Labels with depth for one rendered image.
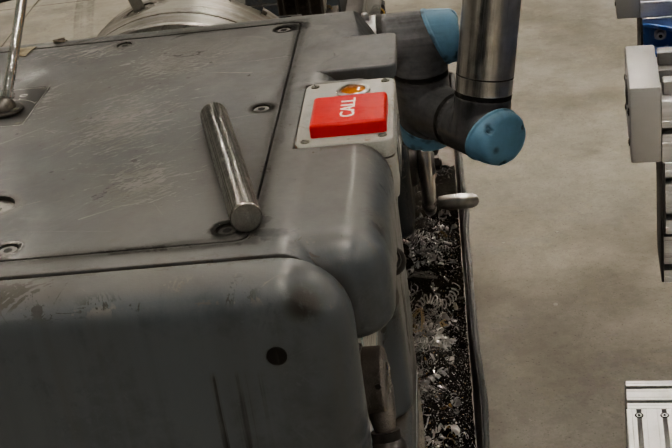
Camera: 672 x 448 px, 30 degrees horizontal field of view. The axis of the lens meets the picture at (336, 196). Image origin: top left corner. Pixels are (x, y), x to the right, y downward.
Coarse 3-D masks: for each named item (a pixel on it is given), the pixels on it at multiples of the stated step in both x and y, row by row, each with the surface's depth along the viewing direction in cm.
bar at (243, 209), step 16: (208, 112) 99; (224, 112) 100; (208, 128) 97; (224, 128) 96; (208, 144) 96; (224, 144) 93; (224, 160) 90; (240, 160) 91; (224, 176) 88; (240, 176) 87; (224, 192) 87; (240, 192) 85; (240, 208) 83; (256, 208) 84; (240, 224) 84; (256, 224) 84
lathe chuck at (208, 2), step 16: (144, 0) 147; (160, 0) 145; (176, 0) 143; (192, 0) 143; (208, 0) 144; (224, 0) 145; (144, 16) 140; (224, 16) 140; (240, 16) 142; (256, 16) 144; (272, 16) 147
